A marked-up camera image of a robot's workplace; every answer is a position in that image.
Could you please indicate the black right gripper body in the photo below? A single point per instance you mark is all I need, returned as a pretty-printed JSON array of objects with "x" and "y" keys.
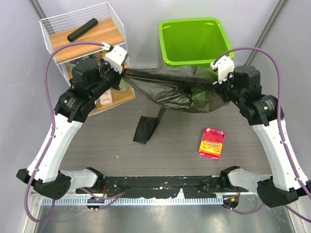
[{"x": 228, "y": 92}]

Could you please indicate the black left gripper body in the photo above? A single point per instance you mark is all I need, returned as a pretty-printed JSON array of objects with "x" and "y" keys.
[{"x": 109, "y": 77}]

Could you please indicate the black trash bag roll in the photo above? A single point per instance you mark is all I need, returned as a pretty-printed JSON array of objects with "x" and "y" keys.
[{"x": 82, "y": 30}]

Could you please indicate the green plastic trash bin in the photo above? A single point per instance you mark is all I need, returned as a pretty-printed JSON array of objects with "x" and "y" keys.
[{"x": 192, "y": 42}]

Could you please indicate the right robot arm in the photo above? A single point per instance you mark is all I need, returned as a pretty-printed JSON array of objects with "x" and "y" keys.
[{"x": 241, "y": 86}]

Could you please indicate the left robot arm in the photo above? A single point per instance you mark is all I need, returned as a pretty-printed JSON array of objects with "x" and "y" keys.
[{"x": 89, "y": 81}]

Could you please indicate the translucent green bottle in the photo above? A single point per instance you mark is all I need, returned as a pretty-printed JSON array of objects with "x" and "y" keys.
[{"x": 123, "y": 86}]

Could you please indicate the white red small box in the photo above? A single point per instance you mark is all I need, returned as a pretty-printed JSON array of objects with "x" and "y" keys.
[{"x": 106, "y": 98}]

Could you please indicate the pink orange sponge package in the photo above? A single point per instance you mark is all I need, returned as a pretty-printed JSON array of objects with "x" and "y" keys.
[{"x": 211, "y": 144}]

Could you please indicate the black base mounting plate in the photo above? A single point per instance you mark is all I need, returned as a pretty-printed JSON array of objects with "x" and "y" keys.
[{"x": 164, "y": 187}]

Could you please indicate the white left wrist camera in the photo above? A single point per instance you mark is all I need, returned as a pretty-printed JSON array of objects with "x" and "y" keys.
[{"x": 115, "y": 56}]

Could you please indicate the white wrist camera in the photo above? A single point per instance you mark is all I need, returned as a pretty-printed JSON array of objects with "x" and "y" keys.
[
  {"x": 224, "y": 66},
  {"x": 115, "y": 56}
]

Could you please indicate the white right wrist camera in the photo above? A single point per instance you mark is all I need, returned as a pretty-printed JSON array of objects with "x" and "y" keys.
[{"x": 224, "y": 66}]

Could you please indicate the white wire shelf rack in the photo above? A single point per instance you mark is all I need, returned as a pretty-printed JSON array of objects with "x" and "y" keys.
[{"x": 67, "y": 54}]

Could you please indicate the grey slotted cable duct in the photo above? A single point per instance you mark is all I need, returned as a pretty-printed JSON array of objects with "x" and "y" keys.
[{"x": 179, "y": 200}]

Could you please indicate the aluminium frame rail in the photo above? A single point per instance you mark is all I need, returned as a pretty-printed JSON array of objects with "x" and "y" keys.
[{"x": 54, "y": 189}]

